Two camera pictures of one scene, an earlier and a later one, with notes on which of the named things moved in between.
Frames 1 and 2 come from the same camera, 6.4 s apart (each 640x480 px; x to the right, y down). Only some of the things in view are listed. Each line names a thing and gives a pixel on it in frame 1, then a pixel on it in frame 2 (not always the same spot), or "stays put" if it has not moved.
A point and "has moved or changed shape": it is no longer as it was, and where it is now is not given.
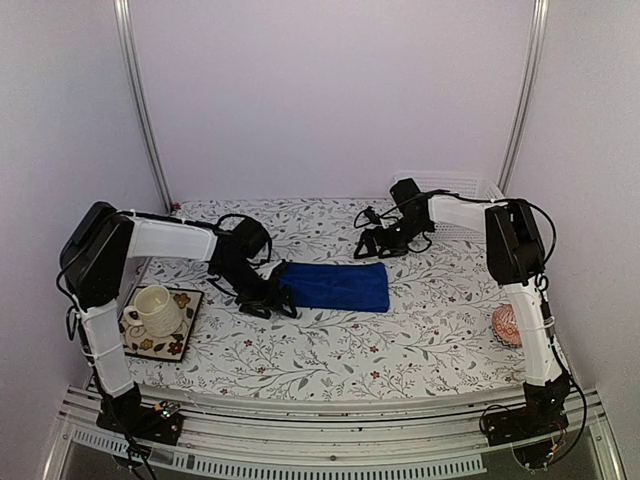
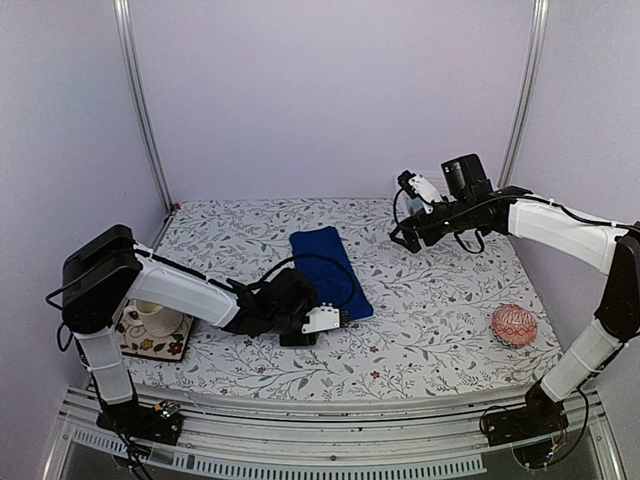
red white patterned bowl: [505, 326] stays put
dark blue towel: [338, 286] has moved or changed shape
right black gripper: [367, 236] -> [410, 228]
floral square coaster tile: [138, 342] stays put
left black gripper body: [242, 279] -> [282, 325]
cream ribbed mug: [156, 311] stays put
